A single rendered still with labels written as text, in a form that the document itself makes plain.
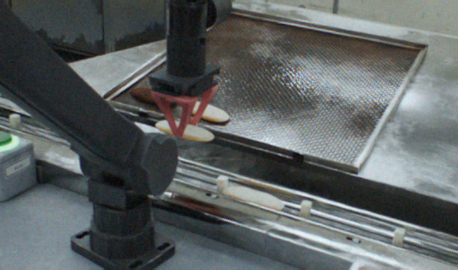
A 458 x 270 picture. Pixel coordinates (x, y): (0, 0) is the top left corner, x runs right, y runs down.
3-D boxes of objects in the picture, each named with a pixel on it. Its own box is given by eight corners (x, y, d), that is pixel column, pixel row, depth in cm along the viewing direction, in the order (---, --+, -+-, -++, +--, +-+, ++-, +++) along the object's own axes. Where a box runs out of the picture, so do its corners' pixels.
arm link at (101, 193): (89, 211, 75) (126, 221, 74) (85, 140, 71) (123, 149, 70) (128, 180, 83) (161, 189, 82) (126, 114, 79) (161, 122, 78)
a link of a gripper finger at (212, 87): (217, 126, 93) (220, 71, 89) (193, 143, 87) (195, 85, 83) (180, 117, 95) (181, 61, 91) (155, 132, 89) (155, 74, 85)
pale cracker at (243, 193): (218, 196, 88) (218, 190, 88) (230, 185, 92) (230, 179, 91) (278, 214, 85) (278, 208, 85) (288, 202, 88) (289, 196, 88)
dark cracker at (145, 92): (126, 95, 110) (125, 90, 109) (138, 87, 113) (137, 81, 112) (167, 109, 106) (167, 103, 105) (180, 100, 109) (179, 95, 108)
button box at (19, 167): (-33, 209, 90) (-44, 145, 86) (8, 187, 97) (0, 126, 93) (7, 225, 88) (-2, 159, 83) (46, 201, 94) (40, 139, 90)
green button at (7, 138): (-22, 149, 87) (-24, 138, 86) (-1, 138, 90) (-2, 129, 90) (-3, 155, 86) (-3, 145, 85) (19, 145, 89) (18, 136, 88)
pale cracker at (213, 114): (177, 108, 106) (176, 103, 105) (190, 100, 109) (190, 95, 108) (220, 126, 102) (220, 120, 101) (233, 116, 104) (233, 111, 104)
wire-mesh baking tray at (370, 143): (99, 104, 107) (97, 97, 107) (229, 12, 146) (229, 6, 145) (357, 175, 91) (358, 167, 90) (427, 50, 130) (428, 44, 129)
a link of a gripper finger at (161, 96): (213, 130, 92) (215, 73, 88) (189, 147, 86) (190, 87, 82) (176, 120, 94) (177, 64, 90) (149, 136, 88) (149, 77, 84)
